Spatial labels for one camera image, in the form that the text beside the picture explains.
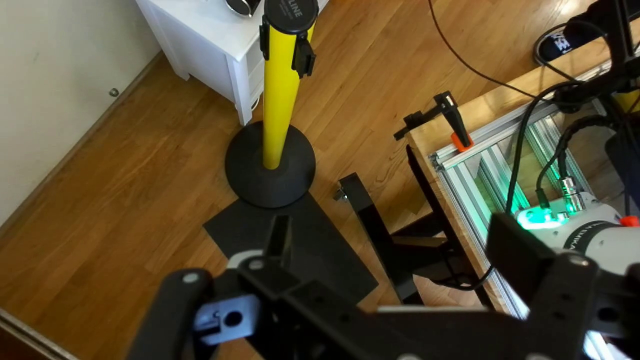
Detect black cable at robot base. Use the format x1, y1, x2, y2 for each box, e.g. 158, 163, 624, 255
504, 79, 581, 217
536, 114, 608, 208

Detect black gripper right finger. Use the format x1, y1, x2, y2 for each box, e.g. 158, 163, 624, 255
486, 215, 598, 360

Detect black floor mat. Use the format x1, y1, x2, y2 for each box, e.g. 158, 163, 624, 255
201, 192, 379, 307

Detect black orange clamp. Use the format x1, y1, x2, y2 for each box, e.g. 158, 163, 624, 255
392, 90, 476, 154

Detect yellow stanchion post black base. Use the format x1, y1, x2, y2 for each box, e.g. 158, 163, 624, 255
224, 0, 319, 211

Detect white shelf unit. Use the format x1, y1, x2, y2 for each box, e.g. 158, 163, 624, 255
134, 0, 329, 128

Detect black floor cable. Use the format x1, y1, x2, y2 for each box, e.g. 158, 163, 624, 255
425, 0, 537, 101

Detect small black device blue screen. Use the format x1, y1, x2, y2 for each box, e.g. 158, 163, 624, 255
531, 27, 581, 68

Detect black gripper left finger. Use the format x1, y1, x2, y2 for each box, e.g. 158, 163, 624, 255
125, 217, 316, 360

